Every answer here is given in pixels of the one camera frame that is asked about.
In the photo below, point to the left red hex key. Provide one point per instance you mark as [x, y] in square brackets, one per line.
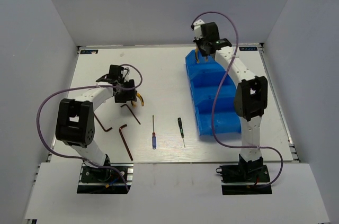
[101, 124]

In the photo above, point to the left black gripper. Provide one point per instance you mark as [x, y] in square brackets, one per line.
[130, 95]

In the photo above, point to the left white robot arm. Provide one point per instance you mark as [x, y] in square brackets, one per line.
[76, 121]

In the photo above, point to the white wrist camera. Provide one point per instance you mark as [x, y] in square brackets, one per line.
[125, 74]
[196, 27]

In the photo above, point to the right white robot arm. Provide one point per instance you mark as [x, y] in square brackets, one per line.
[250, 100]

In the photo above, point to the right table corner label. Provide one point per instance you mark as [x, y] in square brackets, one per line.
[248, 48]

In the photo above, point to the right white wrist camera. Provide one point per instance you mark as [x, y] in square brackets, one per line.
[196, 27]

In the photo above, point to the yellow needle-nose pliers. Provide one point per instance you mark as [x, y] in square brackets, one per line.
[137, 98]
[198, 57]

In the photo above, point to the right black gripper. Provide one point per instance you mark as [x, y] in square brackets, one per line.
[198, 42]

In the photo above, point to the blue plastic compartment bin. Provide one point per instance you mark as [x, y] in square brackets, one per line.
[204, 79]

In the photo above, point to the table corner label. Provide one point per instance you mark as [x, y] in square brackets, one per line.
[89, 52]
[248, 48]

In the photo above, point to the blue handled screwdriver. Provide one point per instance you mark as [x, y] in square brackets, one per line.
[153, 134]

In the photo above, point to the black green precision screwdriver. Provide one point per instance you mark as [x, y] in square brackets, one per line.
[179, 120]

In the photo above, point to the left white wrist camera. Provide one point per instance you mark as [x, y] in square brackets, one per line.
[125, 74]

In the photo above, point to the large red hex key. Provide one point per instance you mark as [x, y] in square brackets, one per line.
[124, 141]

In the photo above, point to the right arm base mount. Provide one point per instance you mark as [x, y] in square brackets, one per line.
[234, 181]

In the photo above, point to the thin dark hex key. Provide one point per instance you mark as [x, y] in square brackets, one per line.
[130, 110]

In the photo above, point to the left table corner label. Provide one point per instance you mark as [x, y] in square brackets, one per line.
[89, 52]

